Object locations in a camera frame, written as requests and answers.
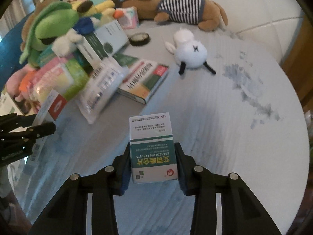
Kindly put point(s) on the white sheep plush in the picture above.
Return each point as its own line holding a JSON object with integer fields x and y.
{"x": 188, "y": 52}

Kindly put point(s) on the brown teddy bear plush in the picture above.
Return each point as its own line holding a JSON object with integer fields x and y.
{"x": 39, "y": 6}

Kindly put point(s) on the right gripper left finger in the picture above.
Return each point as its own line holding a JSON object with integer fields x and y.
{"x": 66, "y": 211}

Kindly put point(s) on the green frog plush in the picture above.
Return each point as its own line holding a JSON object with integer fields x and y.
{"x": 52, "y": 22}

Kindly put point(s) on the striped shirt dog plush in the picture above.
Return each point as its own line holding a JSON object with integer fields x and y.
{"x": 206, "y": 14}

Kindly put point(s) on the black tape roll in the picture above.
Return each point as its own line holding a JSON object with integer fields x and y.
{"x": 139, "y": 39}

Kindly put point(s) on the green white tablet box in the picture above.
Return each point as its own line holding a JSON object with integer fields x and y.
{"x": 152, "y": 152}

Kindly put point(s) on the small white plush toy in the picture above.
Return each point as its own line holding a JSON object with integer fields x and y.
{"x": 65, "y": 45}

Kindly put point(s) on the blue plastic storage crate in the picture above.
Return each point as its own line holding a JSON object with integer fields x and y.
{"x": 10, "y": 52}

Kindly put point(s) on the white blue wet wipes pack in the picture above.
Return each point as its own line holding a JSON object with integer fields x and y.
{"x": 102, "y": 85}

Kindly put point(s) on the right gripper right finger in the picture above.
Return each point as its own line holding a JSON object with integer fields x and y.
{"x": 242, "y": 212}

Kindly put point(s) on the green red book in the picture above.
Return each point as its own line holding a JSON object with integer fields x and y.
{"x": 144, "y": 77}

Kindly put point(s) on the orange plush toy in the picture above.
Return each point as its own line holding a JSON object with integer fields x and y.
{"x": 24, "y": 86}

